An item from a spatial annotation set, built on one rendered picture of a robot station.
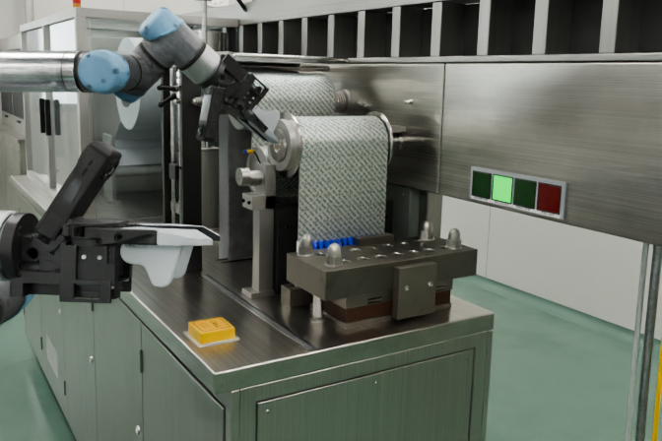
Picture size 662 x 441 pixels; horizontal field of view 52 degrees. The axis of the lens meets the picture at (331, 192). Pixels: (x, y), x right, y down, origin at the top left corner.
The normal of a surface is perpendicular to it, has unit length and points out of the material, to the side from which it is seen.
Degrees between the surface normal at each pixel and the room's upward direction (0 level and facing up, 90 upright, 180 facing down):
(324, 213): 90
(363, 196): 90
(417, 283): 90
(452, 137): 90
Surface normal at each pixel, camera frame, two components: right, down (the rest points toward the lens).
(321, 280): -0.85, 0.07
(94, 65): -0.11, 0.16
